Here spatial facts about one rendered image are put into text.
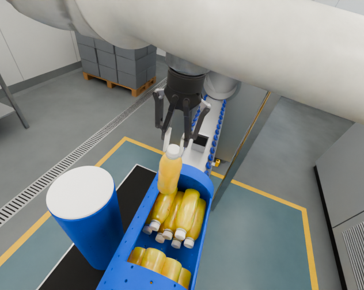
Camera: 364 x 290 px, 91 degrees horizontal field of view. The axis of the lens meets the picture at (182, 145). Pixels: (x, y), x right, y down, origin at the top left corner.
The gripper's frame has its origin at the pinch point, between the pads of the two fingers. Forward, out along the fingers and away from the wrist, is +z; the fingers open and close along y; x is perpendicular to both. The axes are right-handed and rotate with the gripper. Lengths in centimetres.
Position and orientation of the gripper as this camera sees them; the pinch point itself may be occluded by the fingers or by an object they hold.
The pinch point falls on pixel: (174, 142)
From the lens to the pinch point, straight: 48.6
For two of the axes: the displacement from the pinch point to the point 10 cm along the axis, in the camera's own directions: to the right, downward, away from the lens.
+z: -1.5, 7.1, 6.9
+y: -9.4, -3.1, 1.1
